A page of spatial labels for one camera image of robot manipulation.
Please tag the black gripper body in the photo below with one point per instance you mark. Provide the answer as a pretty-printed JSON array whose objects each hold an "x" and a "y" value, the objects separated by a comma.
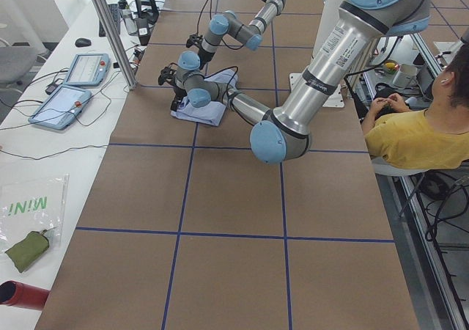
[
  {"x": 204, "y": 59},
  {"x": 177, "y": 94}
]

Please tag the light blue striped shirt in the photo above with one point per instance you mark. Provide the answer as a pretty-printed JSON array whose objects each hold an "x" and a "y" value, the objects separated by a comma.
[{"x": 212, "y": 113}]

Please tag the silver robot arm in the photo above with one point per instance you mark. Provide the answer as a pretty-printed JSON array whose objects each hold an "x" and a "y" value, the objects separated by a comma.
[
  {"x": 283, "y": 133},
  {"x": 249, "y": 35}
]

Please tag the clear water bottle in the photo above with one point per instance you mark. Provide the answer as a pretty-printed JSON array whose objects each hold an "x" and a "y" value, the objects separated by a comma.
[{"x": 127, "y": 17}]

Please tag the upper blue teach pendant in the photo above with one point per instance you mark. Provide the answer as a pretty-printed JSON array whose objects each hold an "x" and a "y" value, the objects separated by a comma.
[{"x": 87, "y": 70}]

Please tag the blue teach pendant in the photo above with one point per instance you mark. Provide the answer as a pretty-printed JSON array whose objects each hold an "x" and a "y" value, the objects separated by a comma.
[
  {"x": 87, "y": 70},
  {"x": 61, "y": 108}
]

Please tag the black keyboard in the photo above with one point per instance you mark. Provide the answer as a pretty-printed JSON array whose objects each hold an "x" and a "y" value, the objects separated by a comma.
[{"x": 116, "y": 18}]

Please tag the black computer mouse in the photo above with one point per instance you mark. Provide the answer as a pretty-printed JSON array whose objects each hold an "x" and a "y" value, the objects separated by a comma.
[{"x": 82, "y": 42}]

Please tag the lower blue teach pendant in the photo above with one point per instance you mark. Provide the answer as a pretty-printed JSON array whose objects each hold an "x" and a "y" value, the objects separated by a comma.
[{"x": 61, "y": 108}]

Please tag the grey office chair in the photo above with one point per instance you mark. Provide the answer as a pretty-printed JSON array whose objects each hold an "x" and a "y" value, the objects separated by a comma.
[{"x": 16, "y": 61}]

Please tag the clear plastic bag green print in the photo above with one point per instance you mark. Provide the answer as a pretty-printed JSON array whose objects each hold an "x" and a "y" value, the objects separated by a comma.
[{"x": 33, "y": 205}]

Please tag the olive green folded cloth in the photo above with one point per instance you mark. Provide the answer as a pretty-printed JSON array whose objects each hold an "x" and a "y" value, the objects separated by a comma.
[{"x": 25, "y": 252}]

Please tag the person in yellow shirt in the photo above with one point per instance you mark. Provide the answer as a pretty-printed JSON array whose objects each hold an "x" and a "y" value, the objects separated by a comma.
[{"x": 433, "y": 138}]

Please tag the red cylinder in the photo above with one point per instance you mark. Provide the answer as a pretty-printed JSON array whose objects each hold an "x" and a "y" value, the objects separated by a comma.
[{"x": 18, "y": 294}]

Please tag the aluminium camera post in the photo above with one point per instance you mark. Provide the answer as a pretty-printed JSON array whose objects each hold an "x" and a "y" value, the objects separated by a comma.
[{"x": 115, "y": 42}]

